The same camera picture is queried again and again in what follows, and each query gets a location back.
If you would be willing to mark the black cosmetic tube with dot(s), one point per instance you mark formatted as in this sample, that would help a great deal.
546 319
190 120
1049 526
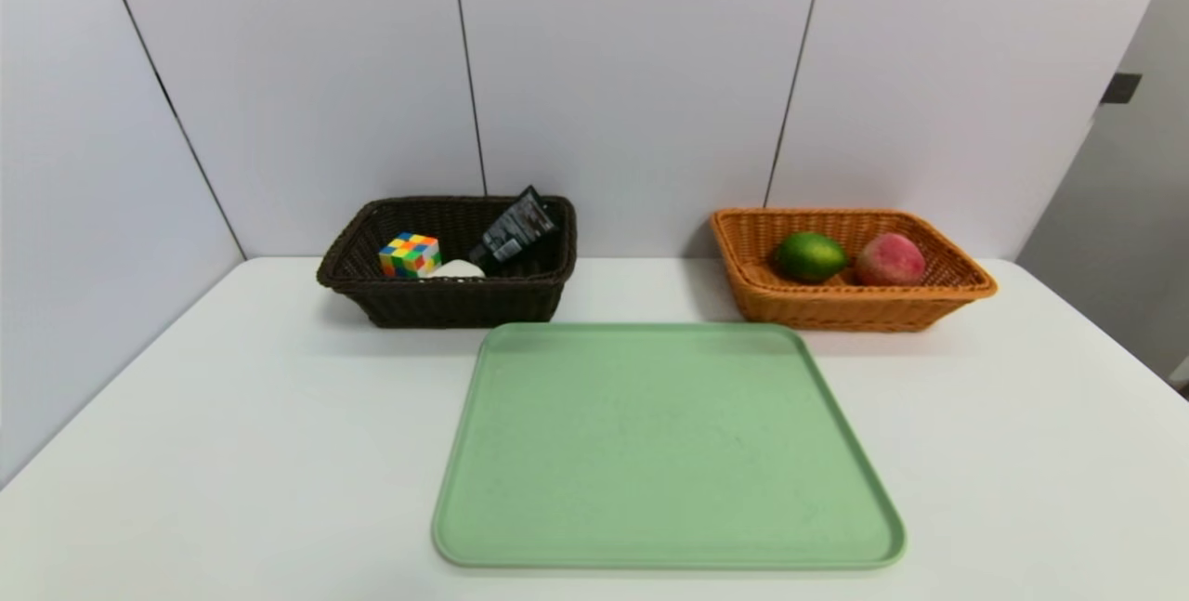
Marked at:
516 228

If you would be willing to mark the white soap bar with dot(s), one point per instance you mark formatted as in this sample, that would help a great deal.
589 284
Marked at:
455 269

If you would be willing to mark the colourful puzzle cube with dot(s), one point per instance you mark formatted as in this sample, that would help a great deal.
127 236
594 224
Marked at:
410 255

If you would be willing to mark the green mango fruit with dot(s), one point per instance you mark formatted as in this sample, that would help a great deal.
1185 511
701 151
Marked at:
811 256

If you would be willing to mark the pink peach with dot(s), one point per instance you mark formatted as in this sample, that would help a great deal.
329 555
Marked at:
890 258

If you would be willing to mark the dark brown wicker basket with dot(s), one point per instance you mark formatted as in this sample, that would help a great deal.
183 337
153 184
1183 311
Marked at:
446 299

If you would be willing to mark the orange wicker basket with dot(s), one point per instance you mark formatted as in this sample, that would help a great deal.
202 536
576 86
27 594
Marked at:
836 304

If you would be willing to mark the light green plastic tray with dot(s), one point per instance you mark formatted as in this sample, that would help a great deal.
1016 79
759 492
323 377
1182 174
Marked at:
669 462

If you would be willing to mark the black wall fixture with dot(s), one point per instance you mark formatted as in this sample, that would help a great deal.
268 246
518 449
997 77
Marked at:
1122 88

